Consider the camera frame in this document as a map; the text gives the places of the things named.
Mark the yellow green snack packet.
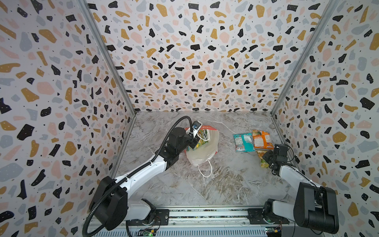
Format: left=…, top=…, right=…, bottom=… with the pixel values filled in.
left=256, top=149, right=271, bottom=168

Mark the orange snack packet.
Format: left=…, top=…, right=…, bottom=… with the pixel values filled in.
left=252, top=130, right=274, bottom=150

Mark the red paper gift bag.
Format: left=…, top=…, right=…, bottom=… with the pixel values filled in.
left=185, top=125, right=220, bottom=178

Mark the teal snack packet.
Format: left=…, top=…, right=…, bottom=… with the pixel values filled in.
left=233, top=133, right=255, bottom=152

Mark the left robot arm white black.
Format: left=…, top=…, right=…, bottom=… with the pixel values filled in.
left=82, top=122, right=201, bottom=237

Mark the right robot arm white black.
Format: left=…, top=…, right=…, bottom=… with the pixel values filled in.
left=263, top=144, right=339, bottom=234

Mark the right circuit board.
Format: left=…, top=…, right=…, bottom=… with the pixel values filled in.
left=265, top=227, right=282, bottom=237

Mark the circuit board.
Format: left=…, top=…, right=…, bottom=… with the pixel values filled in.
left=265, top=227, right=282, bottom=237
left=136, top=228, right=157, bottom=237

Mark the left circuit board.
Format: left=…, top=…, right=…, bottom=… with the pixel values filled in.
left=136, top=228, right=157, bottom=237

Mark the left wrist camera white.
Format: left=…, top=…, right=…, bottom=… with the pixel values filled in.
left=191, top=120, right=202, bottom=138

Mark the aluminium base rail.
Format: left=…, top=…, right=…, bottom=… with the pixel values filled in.
left=97, top=206, right=328, bottom=237

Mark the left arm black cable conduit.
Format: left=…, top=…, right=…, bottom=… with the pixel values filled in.
left=82, top=115, right=193, bottom=237

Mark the left corner aluminium post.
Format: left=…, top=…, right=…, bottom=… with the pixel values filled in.
left=76, top=0, right=137, bottom=115

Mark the corner aluminium post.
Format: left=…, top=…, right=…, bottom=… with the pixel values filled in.
left=76, top=0, right=137, bottom=115
left=270, top=0, right=341, bottom=115

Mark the right corner aluminium post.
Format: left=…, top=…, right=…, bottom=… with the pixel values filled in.
left=270, top=0, right=341, bottom=115

